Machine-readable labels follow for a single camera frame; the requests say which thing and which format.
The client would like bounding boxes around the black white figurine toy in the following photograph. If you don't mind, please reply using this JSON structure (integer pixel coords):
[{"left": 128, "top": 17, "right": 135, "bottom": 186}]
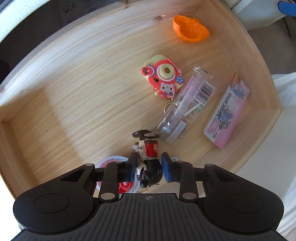
[{"left": 132, "top": 130, "right": 163, "bottom": 188}]

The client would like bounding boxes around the pink Volcano packet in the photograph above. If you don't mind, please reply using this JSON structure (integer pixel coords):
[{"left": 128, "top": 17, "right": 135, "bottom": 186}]
[{"left": 204, "top": 73, "right": 250, "bottom": 150}]

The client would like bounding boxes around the clear plastic packet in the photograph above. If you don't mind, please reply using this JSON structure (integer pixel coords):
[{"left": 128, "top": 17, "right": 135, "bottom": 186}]
[{"left": 154, "top": 66, "right": 215, "bottom": 145}]

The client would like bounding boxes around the wooden drawer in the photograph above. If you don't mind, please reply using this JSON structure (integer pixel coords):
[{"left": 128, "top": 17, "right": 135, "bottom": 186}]
[{"left": 1, "top": 1, "right": 282, "bottom": 197}]

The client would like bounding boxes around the orange plastic pumpkin half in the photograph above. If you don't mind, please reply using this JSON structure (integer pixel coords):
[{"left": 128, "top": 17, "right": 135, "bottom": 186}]
[{"left": 173, "top": 15, "right": 210, "bottom": 43}]

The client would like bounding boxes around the blue gripper pad top right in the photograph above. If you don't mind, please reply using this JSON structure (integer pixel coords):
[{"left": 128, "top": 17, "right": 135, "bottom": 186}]
[{"left": 277, "top": 1, "right": 296, "bottom": 17}]

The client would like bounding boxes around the red camera keychain toy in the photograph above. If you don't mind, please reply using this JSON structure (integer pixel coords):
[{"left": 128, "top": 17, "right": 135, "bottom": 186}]
[{"left": 140, "top": 54, "right": 184, "bottom": 99}]

